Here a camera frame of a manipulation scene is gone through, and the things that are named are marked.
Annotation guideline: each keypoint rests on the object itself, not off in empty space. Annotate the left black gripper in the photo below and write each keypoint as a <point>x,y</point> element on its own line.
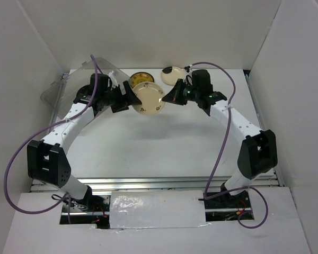
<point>122,104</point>

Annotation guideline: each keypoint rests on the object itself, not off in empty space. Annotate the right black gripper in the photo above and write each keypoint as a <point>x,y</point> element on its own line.
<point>175,95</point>

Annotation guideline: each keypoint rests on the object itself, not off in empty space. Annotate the cream plate with brown motifs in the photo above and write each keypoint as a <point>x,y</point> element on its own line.
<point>150,95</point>

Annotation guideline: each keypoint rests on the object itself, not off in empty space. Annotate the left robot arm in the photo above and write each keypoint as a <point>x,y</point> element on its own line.
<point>47,158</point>

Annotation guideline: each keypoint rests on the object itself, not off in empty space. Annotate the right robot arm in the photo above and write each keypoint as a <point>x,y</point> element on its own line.
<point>258,151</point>

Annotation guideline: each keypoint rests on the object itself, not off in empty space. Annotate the clear plastic bin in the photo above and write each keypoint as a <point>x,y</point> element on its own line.
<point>60,95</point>

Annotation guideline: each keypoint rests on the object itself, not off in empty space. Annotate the cream plate with black patch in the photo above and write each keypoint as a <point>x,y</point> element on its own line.
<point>171,74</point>

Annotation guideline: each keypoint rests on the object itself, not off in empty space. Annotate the yellow patterned plate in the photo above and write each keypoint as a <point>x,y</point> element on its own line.
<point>140,77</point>

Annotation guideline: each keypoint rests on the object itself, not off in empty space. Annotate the white cover panel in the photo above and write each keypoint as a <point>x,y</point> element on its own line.
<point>159,209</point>

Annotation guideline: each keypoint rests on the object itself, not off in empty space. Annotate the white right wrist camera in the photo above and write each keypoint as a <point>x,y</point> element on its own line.
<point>188,68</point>

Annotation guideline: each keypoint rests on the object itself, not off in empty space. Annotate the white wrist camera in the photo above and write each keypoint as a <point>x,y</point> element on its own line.
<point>113,77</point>
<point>188,68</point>

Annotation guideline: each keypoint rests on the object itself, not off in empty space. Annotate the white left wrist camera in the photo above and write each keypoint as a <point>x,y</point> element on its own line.
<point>113,77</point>

